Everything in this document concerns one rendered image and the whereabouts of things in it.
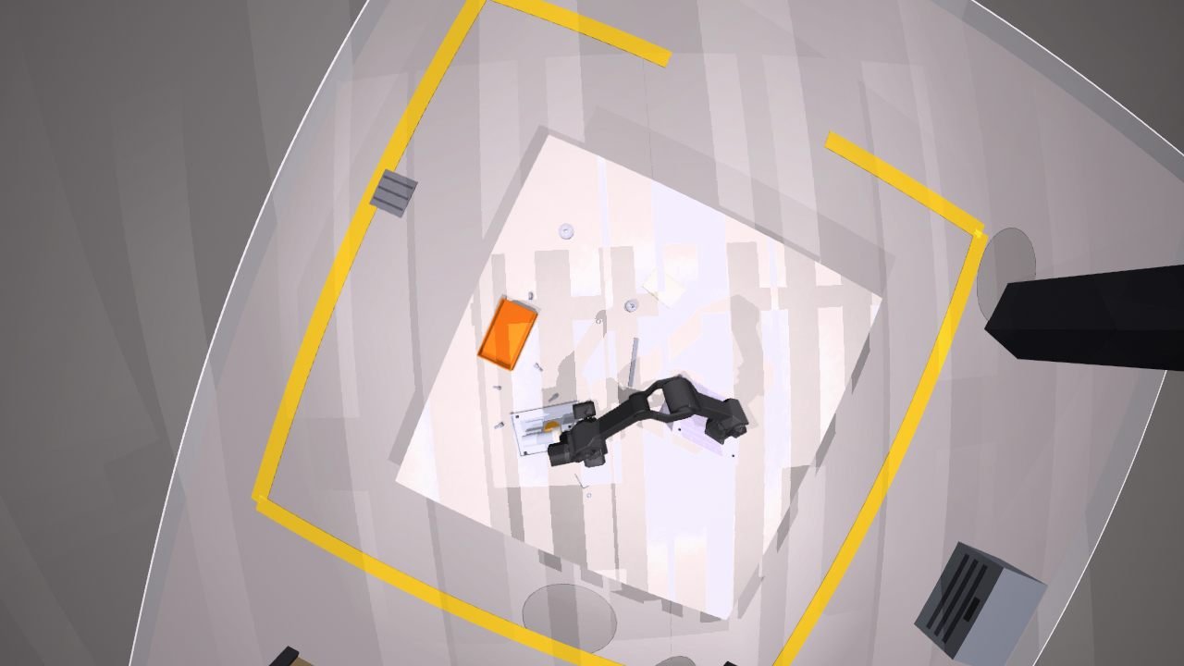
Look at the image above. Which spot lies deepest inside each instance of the orange open tray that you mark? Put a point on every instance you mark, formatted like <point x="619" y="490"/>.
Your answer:
<point x="506" y="334"/>

